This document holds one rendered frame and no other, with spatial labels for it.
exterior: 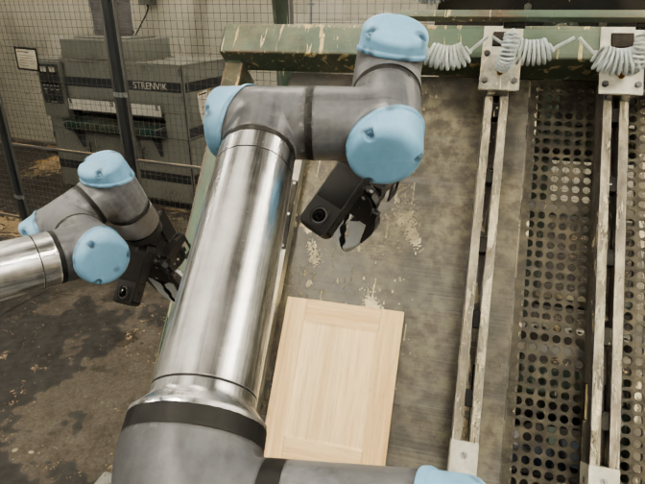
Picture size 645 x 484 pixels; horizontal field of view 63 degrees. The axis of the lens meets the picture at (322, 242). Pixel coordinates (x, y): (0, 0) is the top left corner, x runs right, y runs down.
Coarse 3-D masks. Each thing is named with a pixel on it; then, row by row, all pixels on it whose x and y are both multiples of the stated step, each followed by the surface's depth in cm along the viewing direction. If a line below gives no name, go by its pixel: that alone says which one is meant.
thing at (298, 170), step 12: (300, 168) 149; (300, 180) 150; (288, 240) 145; (288, 252) 146; (276, 288) 141; (276, 300) 140; (276, 312) 142; (264, 360) 136; (264, 372) 137; (264, 384) 138
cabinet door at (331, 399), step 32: (288, 320) 140; (320, 320) 138; (352, 320) 136; (384, 320) 135; (288, 352) 138; (320, 352) 136; (352, 352) 135; (384, 352) 133; (288, 384) 135; (320, 384) 134; (352, 384) 132; (384, 384) 131; (288, 416) 133; (320, 416) 132; (352, 416) 130; (384, 416) 129; (288, 448) 131; (320, 448) 130; (352, 448) 128; (384, 448) 127
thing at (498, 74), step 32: (512, 32) 125; (512, 64) 129; (480, 160) 136; (480, 192) 133; (480, 224) 131; (480, 256) 133; (480, 288) 130; (480, 320) 125; (480, 352) 123; (480, 384) 121; (480, 416) 119
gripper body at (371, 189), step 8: (368, 184) 71; (376, 184) 71; (384, 184) 72; (392, 184) 74; (368, 192) 70; (376, 192) 72; (384, 192) 73; (392, 192) 77; (360, 200) 72; (368, 200) 71; (376, 200) 71; (352, 208) 74; (360, 208) 73; (368, 208) 72; (376, 208) 73; (360, 216) 74; (368, 216) 73
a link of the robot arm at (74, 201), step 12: (72, 192) 83; (84, 192) 83; (48, 204) 82; (60, 204) 81; (72, 204) 81; (84, 204) 82; (36, 216) 80; (48, 216) 79; (60, 216) 77; (96, 216) 83; (24, 228) 79; (36, 228) 79; (48, 228) 78
